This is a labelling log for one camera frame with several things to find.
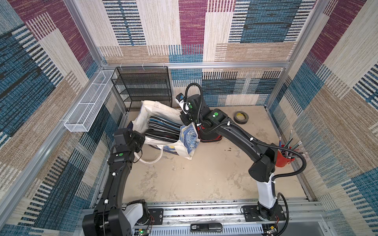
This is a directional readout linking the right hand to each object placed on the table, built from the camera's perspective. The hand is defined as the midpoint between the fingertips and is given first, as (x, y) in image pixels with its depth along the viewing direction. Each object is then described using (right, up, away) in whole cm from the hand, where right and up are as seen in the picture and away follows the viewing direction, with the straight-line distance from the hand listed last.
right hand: (185, 113), depth 80 cm
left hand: (-22, -10, +2) cm, 24 cm away
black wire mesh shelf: (-37, +22, +28) cm, 52 cm away
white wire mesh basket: (-49, -3, -9) cm, 50 cm away
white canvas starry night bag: (+2, -15, +4) cm, 15 cm away
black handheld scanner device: (+10, -52, -12) cm, 54 cm away
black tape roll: (+40, -4, +32) cm, 52 cm away
